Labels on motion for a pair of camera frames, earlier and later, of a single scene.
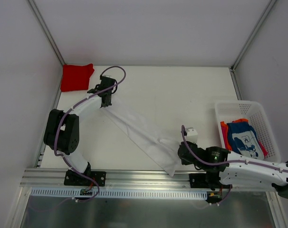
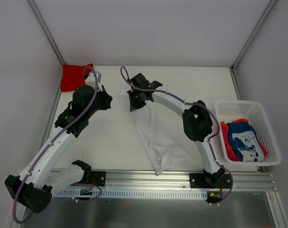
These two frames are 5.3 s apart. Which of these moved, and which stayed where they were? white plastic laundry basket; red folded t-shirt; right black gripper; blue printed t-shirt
Moved: right black gripper
Stayed: red folded t-shirt; blue printed t-shirt; white plastic laundry basket
